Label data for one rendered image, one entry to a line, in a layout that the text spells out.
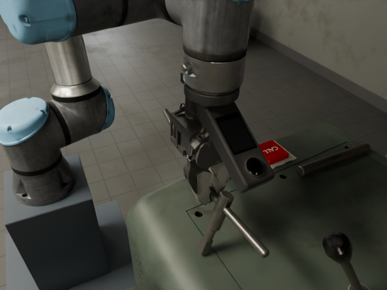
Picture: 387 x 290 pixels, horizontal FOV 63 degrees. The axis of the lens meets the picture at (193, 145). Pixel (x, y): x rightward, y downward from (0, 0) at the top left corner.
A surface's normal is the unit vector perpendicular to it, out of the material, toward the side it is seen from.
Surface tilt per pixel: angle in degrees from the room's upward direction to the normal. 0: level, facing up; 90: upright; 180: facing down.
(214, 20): 90
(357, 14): 90
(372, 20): 90
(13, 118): 8
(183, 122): 0
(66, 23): 112
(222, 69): 90
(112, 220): 0
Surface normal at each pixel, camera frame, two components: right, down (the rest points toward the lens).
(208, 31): -0.30, 0.58
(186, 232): 0.04, -0.79
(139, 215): -0.55, -0.40
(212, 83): -0.04, 0.62
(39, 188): 0.26, 0.33
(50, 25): 0.61, 0.70
